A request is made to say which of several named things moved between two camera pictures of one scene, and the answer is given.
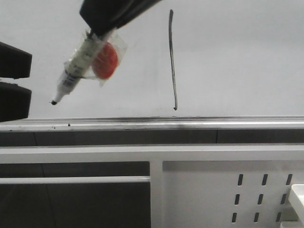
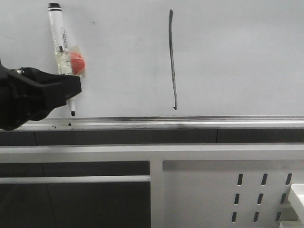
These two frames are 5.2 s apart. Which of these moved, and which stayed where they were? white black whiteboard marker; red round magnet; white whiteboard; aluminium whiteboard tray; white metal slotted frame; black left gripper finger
Moved: white black whiteboard marker; black left gripper finger; red round magnet
Stayed: white metal slotted frame; aluminium whiteboard tray; white whiteboard
